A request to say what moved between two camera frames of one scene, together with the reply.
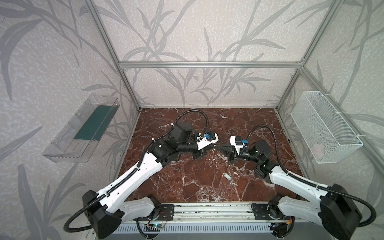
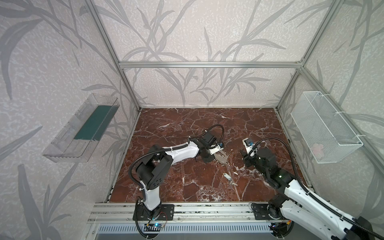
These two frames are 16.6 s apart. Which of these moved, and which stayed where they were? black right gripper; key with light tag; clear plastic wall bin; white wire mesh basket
Moved: black right gripper
Stayed: key with light tag; white wire mesh basket; clear plastic wall bin
